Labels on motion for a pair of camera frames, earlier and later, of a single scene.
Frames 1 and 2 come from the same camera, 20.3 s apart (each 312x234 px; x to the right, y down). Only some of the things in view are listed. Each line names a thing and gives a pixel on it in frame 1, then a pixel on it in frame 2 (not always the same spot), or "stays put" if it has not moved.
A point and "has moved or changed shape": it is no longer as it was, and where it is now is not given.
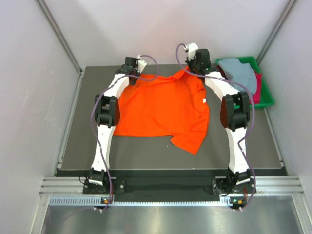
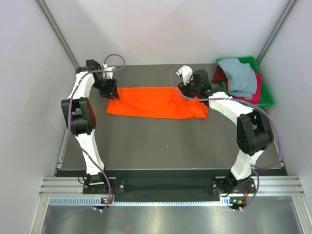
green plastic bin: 266,99 stays put
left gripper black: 135,69 to 111,88
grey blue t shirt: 236,70 stays put
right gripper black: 188,62 to 184,88
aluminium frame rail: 265,185 stays put
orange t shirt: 176,106 has moved or changed shape
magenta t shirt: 257,97 stays put
